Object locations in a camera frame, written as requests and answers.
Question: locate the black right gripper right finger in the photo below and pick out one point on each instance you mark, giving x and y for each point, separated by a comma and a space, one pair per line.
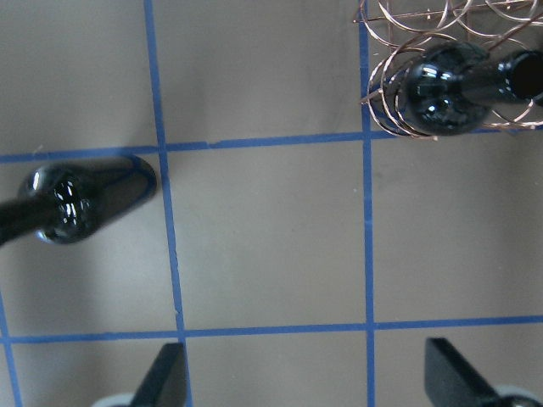
450, 380

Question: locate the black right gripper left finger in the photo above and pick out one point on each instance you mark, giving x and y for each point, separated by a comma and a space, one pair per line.
165, 383

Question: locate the dark wine bottle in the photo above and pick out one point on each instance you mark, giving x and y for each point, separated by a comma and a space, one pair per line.
66, 202
451, 88

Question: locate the dark wine bottle in basket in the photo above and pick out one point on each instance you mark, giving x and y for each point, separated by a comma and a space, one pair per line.
451, 88

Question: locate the copper wire wine basket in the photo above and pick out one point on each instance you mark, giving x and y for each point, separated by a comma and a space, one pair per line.
404, 30

